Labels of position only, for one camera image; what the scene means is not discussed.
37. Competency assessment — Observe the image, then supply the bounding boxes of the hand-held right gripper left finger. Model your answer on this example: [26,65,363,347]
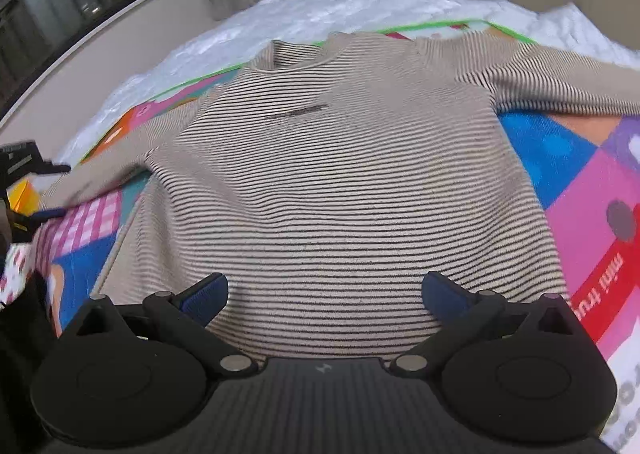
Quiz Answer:
[65,272,260,378]

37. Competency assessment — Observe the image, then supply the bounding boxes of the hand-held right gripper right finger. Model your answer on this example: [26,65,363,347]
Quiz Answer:
[389,271,587,378]

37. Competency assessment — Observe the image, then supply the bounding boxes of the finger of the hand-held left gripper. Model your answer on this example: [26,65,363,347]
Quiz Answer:
[35,160,72,177]
[29,206,67,225]

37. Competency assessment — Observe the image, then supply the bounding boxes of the beige black striped sweater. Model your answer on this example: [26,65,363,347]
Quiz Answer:
[37,32,640,361]

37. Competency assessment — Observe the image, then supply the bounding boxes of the white window sill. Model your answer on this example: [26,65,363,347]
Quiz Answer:
[0,0,165,137]

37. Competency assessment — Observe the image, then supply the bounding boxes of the person's dark clothing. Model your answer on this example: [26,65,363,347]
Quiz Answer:
[0,271,63,454]

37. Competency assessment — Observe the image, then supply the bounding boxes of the colourful cartoon play mat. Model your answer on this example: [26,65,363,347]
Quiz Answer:
[0,19,640,454]

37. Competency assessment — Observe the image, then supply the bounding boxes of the white quilted bed mattress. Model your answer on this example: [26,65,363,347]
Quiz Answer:
[52,0,640,165]

